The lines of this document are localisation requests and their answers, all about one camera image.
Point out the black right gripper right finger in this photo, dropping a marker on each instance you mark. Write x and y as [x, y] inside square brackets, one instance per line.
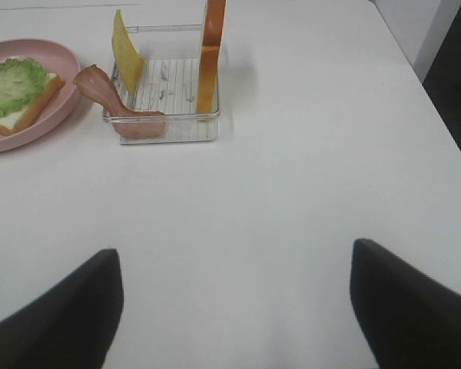
[408, 319]

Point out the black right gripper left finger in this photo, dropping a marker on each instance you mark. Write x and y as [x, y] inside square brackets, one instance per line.
[73, 324]

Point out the bread slice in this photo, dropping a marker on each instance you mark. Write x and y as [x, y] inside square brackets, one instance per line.
[210, 50]
[20, 120]

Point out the pink bacon strip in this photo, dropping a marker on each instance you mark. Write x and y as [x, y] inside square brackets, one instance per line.
[95, 84]

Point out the green lettuce leaf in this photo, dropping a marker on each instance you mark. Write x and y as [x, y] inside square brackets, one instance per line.
[21, 81]

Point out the yellow cheese slice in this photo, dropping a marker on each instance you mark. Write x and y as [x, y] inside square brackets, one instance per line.
[129, 62]

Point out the right clear plastic tray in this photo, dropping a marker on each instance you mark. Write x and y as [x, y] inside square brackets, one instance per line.
[169, 84]

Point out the pink round plate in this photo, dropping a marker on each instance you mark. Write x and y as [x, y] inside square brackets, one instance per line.
[58, 59]

